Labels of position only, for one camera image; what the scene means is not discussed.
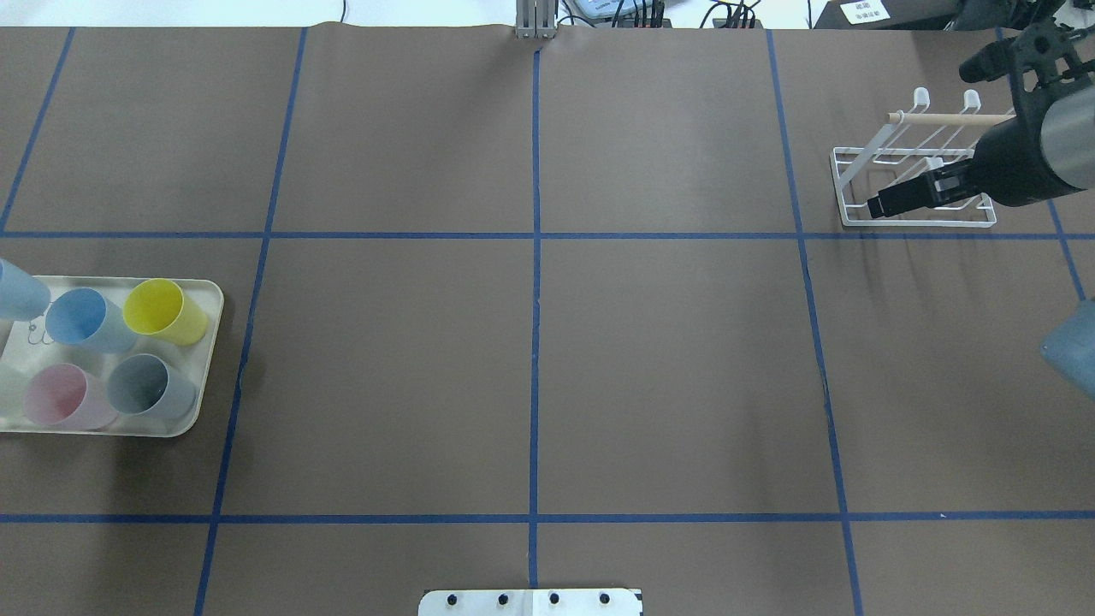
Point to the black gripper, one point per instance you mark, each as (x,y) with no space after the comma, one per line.
(1009,164)

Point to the light blue plastic cup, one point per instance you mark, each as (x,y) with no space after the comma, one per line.
(23,296)

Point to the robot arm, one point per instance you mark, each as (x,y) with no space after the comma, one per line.
(1043,152)

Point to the yellow plastic cup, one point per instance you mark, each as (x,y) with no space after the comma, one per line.
(160,309)

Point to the grey plastic cup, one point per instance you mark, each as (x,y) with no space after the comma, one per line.
(144,386)

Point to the pink plastic cup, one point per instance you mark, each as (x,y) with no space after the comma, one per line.
(66,397)

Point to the black labelled box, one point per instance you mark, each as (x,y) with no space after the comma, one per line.
(887,15)

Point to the cream plastic tray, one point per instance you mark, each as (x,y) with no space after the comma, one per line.
(28,349)

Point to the white wire cup rack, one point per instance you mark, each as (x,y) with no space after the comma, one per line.
(909,143)

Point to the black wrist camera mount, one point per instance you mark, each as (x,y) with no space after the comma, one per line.
(1052,41)

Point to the aluminium frame post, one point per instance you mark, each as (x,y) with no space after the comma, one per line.
(536,19)

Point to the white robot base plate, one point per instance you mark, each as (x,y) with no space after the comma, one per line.
(572,601)

